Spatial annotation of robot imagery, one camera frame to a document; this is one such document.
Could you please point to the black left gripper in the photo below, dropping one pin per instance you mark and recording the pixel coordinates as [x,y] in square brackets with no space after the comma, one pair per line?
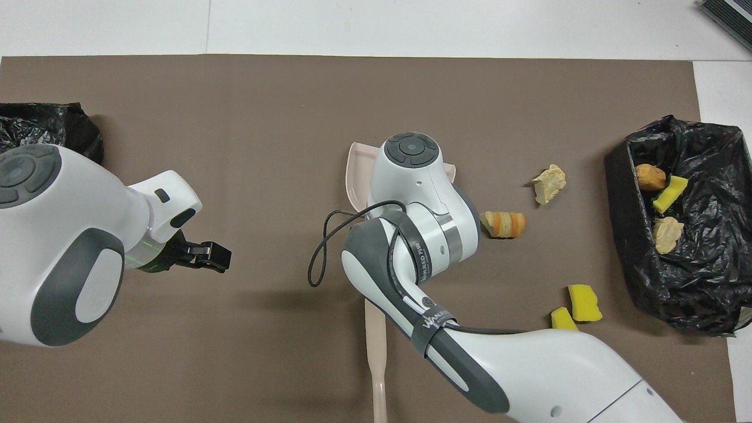
[176,252]

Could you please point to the beige plastic dustpan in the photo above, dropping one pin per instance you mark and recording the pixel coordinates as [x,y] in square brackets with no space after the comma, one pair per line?
[358,176]

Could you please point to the beige hand brush black bristles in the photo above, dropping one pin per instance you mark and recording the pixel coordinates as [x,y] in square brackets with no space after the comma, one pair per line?
[376,352]

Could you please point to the large striped croissant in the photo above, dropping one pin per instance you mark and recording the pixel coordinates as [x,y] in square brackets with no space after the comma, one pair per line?
[504,225]

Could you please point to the pale bread piece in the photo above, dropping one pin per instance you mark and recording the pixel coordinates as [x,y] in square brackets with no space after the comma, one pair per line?
[550,184]

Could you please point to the yellow sponge piece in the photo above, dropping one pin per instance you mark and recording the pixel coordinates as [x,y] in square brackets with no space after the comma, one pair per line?
[584,302]
[561,320]

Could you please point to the brown oval bread roll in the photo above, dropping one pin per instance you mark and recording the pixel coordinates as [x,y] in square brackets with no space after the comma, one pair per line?
[650,177]

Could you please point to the small striped croissant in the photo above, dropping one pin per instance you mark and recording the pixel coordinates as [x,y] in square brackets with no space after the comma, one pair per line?
[668,235]

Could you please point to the notched yellow sponge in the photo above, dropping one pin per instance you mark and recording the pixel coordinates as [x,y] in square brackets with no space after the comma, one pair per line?
[671,194]

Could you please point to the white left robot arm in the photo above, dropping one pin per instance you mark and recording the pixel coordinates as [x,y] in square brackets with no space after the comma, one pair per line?
[59,247]

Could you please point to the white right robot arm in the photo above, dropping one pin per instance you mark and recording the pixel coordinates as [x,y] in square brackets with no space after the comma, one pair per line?
[423,194]

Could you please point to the black bag lined bin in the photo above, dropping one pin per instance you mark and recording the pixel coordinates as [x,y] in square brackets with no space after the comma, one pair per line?
[41,126]
[711,276]

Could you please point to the brown table mat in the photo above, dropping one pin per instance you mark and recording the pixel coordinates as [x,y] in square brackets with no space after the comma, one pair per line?
[235,117]

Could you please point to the grey ribbed device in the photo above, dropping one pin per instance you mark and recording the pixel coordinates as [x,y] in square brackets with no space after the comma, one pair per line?
[728,20]

